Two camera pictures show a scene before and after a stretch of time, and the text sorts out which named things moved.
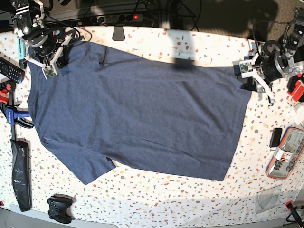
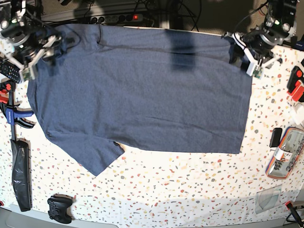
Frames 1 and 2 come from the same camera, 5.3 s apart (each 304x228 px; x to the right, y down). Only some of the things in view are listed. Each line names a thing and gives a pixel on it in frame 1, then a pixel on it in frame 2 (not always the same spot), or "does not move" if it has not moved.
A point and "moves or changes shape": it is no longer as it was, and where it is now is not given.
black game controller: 58,209 does not move
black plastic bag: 20,175 does not move
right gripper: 256,80 -> 254,68
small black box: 275,137 does not move
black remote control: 11,71 does not move
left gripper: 57,59 -> 26,72
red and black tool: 295,87 does not move
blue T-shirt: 171,119 moves or changes shape
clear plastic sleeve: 268,199 does not move
